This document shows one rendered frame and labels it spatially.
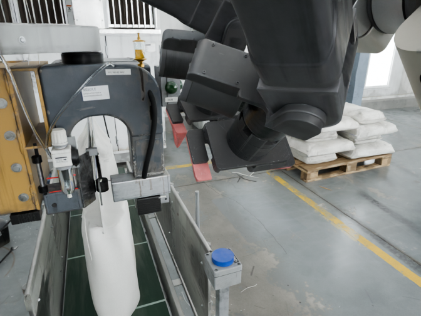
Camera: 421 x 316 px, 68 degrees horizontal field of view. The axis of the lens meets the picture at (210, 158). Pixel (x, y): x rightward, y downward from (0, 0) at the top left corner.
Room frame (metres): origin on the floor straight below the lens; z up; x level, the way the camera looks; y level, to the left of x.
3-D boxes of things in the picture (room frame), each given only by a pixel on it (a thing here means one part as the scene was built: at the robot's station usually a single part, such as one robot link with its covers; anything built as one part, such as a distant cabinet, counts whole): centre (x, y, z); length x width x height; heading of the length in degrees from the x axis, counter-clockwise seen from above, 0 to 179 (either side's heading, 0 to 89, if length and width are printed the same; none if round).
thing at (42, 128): (0.73, 0.40, 1.26); 0.22 x 0.05 x 0.16; 21
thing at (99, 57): (0.75, 0.29, 1.35); 0.09 x 0.09 x 0.03
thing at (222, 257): (0.68, -0.03, 0.84); 0.06 x 0.06 x 0.02
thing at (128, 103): (0.83, 0.28, 1.21); 0.30 x 0.25 x 0.30; 21
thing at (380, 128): (3.44, -1.73, 0.44); 0.68 x 0.44 x 0.15; 111
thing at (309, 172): (3.51, -1.38, 0.07); 1.20 x 0.82 x 0.14; 113
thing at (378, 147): (3.44, -1.75, 0.20); 0.67 x 0.43 x 0.15; 111
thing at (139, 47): (0.74, 0.16, 1.37); 0.03 x 0.02 x 0.03; 21
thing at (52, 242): (1.15, 0.69, 0.54); 1.05 x 0.02 x 0.41; 21
